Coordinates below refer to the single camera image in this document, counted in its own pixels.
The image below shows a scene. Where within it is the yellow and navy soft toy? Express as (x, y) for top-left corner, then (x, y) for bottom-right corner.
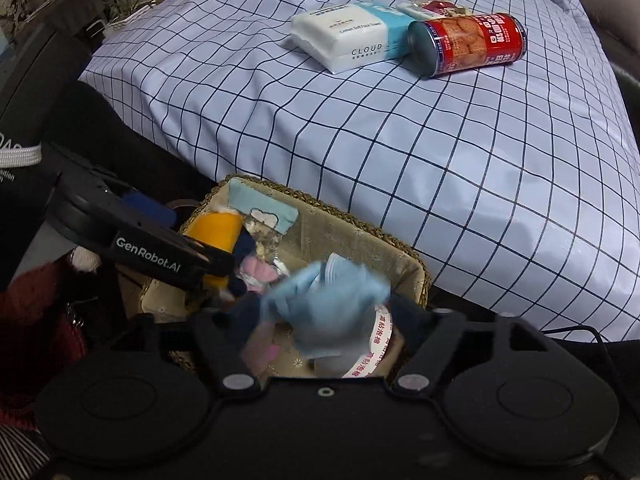
(186, 209), (256, 298)

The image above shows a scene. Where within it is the blue face mask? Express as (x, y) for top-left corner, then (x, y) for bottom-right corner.
(260, 252), (390, 360)

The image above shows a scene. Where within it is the white tape roll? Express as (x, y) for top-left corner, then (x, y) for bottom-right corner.
(314, 304), (394, 378)

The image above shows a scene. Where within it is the woven fabric-lined basket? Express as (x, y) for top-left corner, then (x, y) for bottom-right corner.
(137, 177), (431, 381)

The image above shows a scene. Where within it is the checkered white tablecloth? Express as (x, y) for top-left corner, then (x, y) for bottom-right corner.
(82, 0), (639, 341)

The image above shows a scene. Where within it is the cotton face towel pack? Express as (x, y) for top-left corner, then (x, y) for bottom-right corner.
(291, 2), (414, 74)

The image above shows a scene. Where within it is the red biscuit tin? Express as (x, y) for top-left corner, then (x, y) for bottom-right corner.
(407, 13), (527, 78)

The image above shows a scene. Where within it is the small white tissue pack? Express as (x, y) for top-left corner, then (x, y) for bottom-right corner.
(396, 0), (438, 22)

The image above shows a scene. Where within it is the red polka dot snack packet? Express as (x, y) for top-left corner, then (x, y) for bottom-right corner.
(413, 0), (472, 20)

